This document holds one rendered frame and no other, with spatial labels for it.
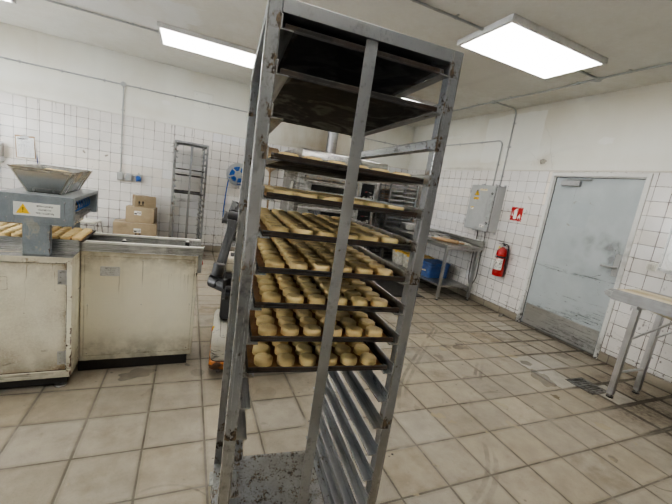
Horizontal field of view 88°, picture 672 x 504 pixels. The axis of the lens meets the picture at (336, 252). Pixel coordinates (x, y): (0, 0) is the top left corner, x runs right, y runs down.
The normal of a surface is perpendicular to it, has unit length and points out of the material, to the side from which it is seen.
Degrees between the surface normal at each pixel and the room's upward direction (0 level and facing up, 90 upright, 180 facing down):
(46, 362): 90
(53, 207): 90
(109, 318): 90
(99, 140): 90
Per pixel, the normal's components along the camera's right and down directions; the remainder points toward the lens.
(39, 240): 0.41, 0.22
